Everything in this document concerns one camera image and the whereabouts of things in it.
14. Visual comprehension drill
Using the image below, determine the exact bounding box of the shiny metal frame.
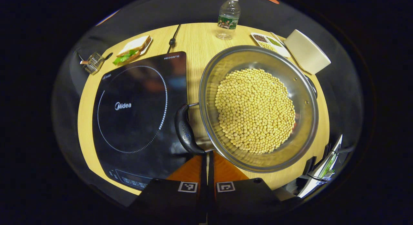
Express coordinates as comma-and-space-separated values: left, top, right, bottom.
297, 135, 343, 198

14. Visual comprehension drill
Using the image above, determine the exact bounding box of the steel pot with black handles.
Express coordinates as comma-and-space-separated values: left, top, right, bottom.
174, 45, 320, 174

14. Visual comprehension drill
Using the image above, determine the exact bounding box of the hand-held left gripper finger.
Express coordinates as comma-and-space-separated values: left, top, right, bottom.
128, 153, 208, 225
208, 151, 282, 225

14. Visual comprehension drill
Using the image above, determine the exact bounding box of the small wire basket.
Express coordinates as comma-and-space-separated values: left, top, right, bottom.
80, 52, 106, 75

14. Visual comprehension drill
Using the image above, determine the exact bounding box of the clear plastic water bottle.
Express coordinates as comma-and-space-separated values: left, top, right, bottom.
216, 0, 241, 41

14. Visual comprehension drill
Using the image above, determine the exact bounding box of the sandwich with lettuce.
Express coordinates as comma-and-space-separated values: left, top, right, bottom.
113, 35, 151, 65

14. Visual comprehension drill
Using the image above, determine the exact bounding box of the large pile of soybeans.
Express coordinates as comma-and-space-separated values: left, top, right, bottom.
215, 68, 296, 154

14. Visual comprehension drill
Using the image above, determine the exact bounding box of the black cooktop power cable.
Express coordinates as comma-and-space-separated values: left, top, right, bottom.
167, 24, 181, 54

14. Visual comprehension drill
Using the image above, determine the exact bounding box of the small pile of soybeans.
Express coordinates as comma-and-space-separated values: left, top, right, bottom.
258, 42, 277, 52

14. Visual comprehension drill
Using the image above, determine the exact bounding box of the white divided plate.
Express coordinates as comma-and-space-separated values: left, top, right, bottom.
251, 32, 291, 58

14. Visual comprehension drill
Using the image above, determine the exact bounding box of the white toaster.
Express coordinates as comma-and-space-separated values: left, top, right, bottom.
284, 29, 331, 75

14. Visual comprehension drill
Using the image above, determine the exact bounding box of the black induction cooktop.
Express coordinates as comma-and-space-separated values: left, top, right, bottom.
92, 51, 189, 191

